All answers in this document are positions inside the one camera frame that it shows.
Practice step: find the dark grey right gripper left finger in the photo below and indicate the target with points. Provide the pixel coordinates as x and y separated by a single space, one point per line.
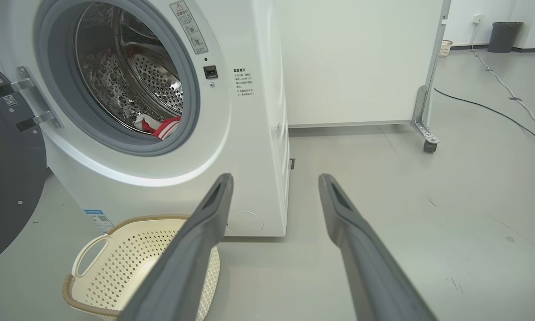
182 258

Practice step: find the blue energy label sticker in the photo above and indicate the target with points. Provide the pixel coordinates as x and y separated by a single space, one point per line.
99 219

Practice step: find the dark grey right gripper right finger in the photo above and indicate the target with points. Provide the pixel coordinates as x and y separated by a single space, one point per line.
365 258

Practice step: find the white partition panel on casters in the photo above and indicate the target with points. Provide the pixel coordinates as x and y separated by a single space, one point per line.
361 62

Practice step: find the white front-load washing machine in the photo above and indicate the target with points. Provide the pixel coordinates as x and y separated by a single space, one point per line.
249 133

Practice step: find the cream perforated laundry basket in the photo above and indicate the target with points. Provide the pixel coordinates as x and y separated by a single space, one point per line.
116 267

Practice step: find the red and white garment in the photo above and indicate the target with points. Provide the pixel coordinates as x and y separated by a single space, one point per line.
165 127

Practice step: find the white wall socket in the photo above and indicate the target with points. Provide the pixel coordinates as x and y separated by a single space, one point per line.
478 18

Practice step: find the washing machine glass door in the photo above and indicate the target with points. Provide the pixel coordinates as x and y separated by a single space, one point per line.
22 178

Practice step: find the dark grey trash bin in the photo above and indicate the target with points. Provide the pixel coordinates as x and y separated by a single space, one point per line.
504 38

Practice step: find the small cream woven basket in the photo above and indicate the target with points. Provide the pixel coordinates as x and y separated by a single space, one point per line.
445 48

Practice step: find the printed text notice sticker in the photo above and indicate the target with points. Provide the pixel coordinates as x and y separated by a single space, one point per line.
243 82

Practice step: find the grey warning sticker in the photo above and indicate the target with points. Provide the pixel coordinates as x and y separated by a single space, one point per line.
189 26

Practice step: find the metal washer door hinge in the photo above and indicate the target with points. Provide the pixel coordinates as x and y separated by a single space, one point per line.
35 96

